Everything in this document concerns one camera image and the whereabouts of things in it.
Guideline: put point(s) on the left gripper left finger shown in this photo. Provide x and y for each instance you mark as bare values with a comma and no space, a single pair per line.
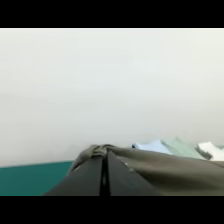
88,180

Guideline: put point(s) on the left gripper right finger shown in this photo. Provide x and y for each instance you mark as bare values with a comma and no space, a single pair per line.
125,181

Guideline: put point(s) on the brown garment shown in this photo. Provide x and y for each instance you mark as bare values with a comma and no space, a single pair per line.
176,175

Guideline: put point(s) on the light blue garment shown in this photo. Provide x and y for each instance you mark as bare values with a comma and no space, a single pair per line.
151,147

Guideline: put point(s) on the pale green garment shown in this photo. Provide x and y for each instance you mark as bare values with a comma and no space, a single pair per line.
181,148

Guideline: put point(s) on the white garment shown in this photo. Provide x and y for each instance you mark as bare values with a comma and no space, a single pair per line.
211,150

